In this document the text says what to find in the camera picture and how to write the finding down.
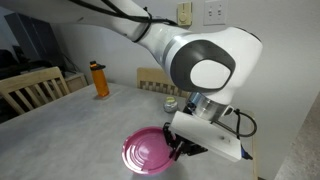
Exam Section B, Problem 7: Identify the white light switch plate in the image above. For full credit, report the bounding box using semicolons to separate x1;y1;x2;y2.
203;0;230;26

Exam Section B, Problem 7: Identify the small wooden side cabinet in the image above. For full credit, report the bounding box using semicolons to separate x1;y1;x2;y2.
61;71;89;94

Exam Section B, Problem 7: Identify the pink plate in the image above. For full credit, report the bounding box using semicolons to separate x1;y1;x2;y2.
121;126;178;177

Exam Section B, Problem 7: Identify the beige dimmer wall plate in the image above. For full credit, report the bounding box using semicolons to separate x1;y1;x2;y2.
176;1;194;27

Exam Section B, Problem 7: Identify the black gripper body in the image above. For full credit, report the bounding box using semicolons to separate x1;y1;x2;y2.
173;132;208;158

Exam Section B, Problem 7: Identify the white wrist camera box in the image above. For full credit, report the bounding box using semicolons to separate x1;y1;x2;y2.
171;110;243;163

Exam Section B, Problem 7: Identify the gray speckled countertop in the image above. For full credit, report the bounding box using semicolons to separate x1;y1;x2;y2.
273;93;320;180

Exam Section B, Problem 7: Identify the wooden chair with lattice back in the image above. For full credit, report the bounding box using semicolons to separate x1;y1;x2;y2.
136;67;192;99

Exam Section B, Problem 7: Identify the orange water bottle black cap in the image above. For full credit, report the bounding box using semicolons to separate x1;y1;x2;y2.
89;60;111;98

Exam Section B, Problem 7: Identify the small silver candle tin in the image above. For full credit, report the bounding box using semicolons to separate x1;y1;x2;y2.
162;96;179;114

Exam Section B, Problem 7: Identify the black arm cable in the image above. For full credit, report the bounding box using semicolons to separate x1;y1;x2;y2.
69;0;181;43

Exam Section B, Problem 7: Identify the dark tall cabinet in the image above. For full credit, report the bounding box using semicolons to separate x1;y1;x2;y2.
3;12;66;69

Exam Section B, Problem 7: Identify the black camera cable blue plug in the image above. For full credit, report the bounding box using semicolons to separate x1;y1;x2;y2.
213;109;258;161

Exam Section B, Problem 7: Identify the wooden chair with slat back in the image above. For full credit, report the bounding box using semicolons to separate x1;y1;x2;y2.
0;66;71;116

